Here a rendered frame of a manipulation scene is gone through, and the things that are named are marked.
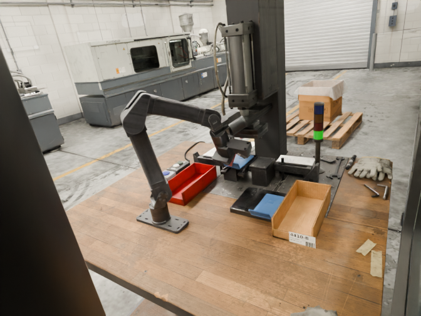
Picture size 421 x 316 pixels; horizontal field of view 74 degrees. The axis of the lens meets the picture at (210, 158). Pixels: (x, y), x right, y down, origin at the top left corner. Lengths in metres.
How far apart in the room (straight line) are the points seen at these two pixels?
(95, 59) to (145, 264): 5.34
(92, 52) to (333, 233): 5.52
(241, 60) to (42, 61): 6.86
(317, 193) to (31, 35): 7.20
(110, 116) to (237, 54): 5.17
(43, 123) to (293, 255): 4.99
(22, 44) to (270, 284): 7.24
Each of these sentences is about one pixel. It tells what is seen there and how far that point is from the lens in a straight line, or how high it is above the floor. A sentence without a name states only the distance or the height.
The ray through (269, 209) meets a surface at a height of 0.92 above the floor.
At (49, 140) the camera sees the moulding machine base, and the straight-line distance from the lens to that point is 5.52.
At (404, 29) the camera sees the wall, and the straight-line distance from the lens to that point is 10.16.
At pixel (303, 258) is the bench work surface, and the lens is 0.85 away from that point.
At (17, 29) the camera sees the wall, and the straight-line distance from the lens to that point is 7.60.
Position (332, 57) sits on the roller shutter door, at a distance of 10.41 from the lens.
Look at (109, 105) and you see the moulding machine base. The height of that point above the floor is 0.50.
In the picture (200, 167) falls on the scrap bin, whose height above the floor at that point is 0.94.
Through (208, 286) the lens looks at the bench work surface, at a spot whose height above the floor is 0.90.
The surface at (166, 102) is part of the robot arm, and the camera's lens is 0.87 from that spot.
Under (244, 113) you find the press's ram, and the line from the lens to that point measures 1.11.
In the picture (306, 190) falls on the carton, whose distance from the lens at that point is 1.07.
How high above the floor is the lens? 1.48
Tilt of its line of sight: 23 degrees down
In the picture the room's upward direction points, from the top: 8 degrees counter-clockwise
